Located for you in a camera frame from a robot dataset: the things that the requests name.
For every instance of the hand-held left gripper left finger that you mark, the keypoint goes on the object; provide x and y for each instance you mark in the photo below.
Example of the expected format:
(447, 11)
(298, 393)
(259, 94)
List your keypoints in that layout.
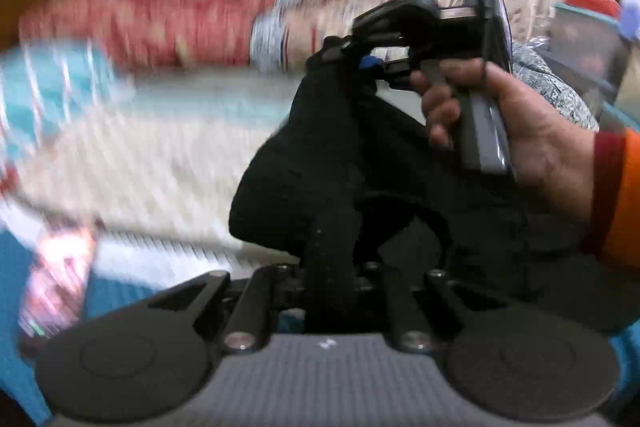
(252, 304)

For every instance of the clear container with red lid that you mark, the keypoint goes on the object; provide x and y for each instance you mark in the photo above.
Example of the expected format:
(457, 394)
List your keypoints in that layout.
(585, 42)

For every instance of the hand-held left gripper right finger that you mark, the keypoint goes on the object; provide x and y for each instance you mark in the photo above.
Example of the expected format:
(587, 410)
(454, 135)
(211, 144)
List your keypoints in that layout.
(402, 307)

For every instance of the person's right hand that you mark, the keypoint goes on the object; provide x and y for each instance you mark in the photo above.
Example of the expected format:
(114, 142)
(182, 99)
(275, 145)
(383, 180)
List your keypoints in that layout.
(540, 142)

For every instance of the teal patterned pillow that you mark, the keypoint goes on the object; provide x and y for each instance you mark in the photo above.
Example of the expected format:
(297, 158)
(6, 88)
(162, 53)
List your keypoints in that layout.
(55, 82)

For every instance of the beige floral cloth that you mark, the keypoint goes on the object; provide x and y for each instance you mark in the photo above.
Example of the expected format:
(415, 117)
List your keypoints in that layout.
(290, 27)

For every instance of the red floral cloth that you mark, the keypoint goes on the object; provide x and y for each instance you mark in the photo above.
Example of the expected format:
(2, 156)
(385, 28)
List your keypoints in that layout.
(145, 17)

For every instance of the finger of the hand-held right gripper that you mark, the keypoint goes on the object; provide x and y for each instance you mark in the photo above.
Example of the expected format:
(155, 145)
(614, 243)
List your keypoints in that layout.
(392, 69)
(337, 47)

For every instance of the pink patterned flat object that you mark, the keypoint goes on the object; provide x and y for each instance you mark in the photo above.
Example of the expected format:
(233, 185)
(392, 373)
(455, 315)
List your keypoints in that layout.
(60, 277)

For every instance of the black pants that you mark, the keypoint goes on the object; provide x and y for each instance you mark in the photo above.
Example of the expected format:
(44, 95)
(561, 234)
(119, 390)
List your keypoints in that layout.
(300, 167)

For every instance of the grey patterned cloth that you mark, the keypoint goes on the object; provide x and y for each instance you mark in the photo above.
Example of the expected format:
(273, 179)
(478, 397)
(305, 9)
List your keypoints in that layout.
(555, 87)

